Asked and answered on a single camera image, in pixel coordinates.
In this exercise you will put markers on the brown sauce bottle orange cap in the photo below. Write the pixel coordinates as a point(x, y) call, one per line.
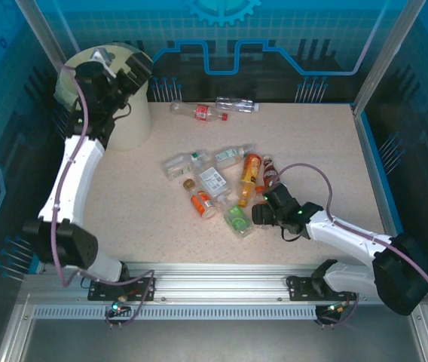
point(269, 171)

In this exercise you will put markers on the square bottle bright green label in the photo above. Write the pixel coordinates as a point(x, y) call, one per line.
point(238, 220)

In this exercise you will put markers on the orange juice bottle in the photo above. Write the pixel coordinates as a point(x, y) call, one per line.
point(251, 171)

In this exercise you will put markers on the clear bottle pale green label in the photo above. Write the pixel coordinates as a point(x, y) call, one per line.
point(229, 155)

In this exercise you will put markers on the clear bottle white label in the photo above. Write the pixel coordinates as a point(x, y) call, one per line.
point(211, 179)

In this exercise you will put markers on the small orange bottle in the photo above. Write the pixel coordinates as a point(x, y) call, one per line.
point(201, 203)

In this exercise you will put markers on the small brown cap jar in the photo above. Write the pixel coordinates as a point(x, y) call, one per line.
point(189, 184)

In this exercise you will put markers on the clear bottle green cap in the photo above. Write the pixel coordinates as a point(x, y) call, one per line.
point(180, 166)

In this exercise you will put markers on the clear plastic water bottle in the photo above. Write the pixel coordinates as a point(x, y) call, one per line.
point(236, 104)

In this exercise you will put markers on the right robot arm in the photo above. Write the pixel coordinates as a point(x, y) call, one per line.
point(342, 234)

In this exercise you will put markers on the white ribbed plastic bin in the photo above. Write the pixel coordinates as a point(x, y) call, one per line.
point(131, 124)

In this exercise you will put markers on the clear bottle red label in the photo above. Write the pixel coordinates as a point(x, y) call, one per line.
point(201, 112)

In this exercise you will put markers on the connector with green red lights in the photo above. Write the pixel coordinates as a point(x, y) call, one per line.
point(334, 307)
point(118, 306)

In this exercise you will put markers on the steel front panel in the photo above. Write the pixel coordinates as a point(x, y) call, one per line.
point(214, 343)

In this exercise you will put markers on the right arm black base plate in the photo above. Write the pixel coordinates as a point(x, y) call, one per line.
point(298, 290)

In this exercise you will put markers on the aluminium frame post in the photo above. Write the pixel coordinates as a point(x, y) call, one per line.
point(387, 53)
point(44, 26)

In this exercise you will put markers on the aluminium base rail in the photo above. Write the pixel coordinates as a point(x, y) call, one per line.
point(217, 281)

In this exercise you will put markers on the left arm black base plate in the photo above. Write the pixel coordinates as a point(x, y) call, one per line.
point(101, 292)

